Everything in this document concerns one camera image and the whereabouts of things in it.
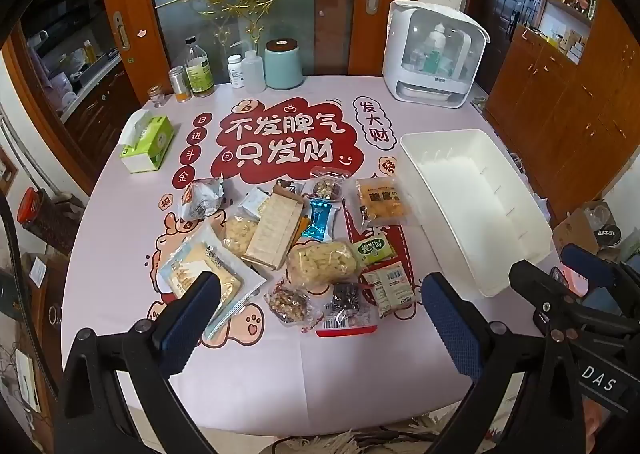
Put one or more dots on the clear mixed nut packet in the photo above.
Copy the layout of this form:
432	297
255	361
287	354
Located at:
327	189
287	304

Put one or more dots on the long beige cracker packet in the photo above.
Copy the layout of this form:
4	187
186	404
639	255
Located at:
272	229

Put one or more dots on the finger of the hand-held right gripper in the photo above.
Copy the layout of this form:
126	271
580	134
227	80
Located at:
587	264
530	276

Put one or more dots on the clear bag orange snacks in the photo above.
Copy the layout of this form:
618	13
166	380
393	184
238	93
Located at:
382	201

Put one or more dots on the small white snack packet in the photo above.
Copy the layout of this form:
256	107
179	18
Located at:
252	204

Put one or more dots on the orange snack packet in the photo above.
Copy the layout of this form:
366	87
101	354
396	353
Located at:
302	226

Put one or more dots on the dark brown snack packet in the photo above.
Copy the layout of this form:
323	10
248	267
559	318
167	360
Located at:
287	185

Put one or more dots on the beige barcode snack packet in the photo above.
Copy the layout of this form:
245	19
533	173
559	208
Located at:
390	286

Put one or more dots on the dark brownie packet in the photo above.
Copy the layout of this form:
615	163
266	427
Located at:
345	296

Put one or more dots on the small clear bottle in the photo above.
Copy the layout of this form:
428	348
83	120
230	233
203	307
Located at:
416	58

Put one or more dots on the small glass jar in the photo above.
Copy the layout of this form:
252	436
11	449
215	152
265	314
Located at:
157	97

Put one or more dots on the green tissue box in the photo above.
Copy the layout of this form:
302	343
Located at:
150	144

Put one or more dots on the large clear bag pale puffs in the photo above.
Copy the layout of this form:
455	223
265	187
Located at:
322	264

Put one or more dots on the cardboard box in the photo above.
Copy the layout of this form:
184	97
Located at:
575	234

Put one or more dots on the group of small shelf boxes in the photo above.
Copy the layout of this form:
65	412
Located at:
565	42

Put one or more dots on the metal can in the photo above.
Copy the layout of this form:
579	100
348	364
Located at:
179	82

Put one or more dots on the red white barcode packet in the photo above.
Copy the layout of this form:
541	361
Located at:
350	324

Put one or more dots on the white squeeze bottle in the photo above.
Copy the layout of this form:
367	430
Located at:
252	72

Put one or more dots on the blue foil snack packet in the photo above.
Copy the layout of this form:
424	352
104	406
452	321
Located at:
317	221

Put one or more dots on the dark woven basket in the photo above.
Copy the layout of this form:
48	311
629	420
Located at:
55	224

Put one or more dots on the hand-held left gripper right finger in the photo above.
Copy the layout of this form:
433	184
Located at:
450	329

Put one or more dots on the kitchen counter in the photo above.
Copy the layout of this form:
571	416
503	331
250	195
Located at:
90	79

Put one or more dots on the white plastic storage bin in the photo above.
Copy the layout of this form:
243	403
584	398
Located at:
465	184

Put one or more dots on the teal canister brown lid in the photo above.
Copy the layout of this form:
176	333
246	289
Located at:
283	67

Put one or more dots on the white countertop storage cabinet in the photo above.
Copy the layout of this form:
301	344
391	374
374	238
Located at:
400	59

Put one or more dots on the white bottle teal label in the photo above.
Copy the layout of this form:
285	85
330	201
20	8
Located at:
437	47

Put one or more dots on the silver red snack packet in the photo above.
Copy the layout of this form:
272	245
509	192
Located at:
200	199

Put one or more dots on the small clear bag yellow puffs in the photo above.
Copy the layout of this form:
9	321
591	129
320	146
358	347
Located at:
240	234

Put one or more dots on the red plastic container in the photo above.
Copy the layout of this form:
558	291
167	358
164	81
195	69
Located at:
28	204

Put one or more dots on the dark round container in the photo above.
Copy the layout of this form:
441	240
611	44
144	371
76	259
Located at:
607	235

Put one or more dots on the small green snack packet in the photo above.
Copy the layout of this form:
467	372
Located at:
372	251

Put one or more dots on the white pill bottle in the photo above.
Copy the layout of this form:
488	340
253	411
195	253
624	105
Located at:
236	72

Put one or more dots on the pale blue mountain-print packet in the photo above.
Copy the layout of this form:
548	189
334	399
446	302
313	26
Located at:
200	254

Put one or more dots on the glass bottle green label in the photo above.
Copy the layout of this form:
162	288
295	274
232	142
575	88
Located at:
200	74

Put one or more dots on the pink printed tablecloth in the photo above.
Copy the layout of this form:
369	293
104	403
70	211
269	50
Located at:
300	384

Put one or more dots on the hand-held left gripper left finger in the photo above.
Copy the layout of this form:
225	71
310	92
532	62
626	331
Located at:
192	324

